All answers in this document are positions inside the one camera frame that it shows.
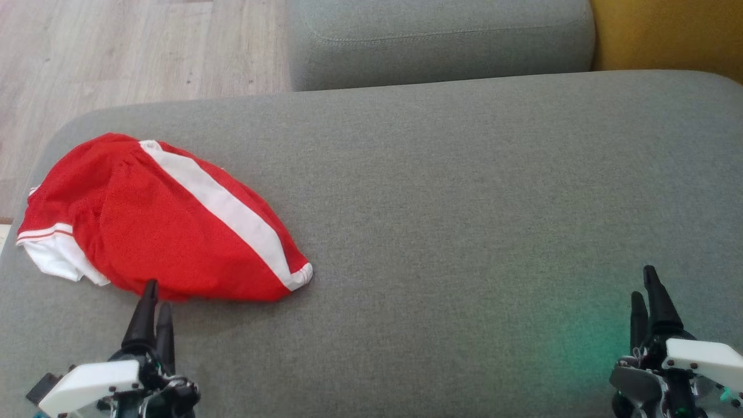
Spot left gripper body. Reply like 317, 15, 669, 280
38, 341, 202, 418

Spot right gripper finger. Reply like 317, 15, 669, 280
643, 265, 686, 340
630, 291, 652, 353

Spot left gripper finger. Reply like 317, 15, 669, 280
155, 301, 177, 373
120, 279, 160, 357

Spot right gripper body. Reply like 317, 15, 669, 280
609, 330, 743, 418

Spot red shorts with white stripe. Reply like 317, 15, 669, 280
98, 138, 315, 304

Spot grey sofa seat cushion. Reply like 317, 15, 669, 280
0, 70, 743, 418

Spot yellow upholstered panel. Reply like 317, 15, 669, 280
589, 0, 743, 85

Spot grey sofa back cushion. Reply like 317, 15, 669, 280
287, 0, 597, 92

